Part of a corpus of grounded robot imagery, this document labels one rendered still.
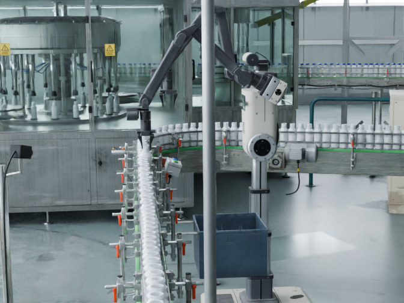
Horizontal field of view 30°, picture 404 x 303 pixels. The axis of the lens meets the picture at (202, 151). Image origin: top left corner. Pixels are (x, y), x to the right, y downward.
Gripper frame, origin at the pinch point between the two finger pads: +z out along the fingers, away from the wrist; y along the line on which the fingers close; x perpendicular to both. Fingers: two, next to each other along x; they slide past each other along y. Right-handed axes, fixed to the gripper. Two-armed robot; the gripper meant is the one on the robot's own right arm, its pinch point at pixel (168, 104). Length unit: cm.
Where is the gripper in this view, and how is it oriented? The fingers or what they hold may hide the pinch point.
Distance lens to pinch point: 440.5
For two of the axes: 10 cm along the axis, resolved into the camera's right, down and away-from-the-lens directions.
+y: -10.0, 0.3, -0.9
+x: 0.9, 1.6, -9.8
